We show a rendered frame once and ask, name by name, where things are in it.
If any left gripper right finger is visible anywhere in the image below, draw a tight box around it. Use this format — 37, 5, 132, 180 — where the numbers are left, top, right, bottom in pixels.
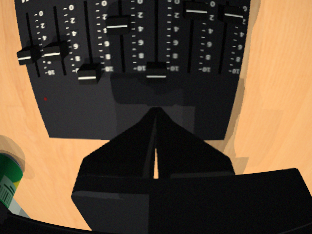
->
156, 107, 235, 178

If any green drink can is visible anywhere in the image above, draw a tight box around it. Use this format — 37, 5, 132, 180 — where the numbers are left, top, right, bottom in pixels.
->
0, 153, 23, 208

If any black lighting desk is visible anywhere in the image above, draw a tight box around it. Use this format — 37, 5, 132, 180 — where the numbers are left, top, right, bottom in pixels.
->
14, 0, 251, 141

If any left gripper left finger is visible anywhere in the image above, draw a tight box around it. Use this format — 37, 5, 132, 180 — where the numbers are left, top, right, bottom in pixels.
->
76, 107, 156, 178

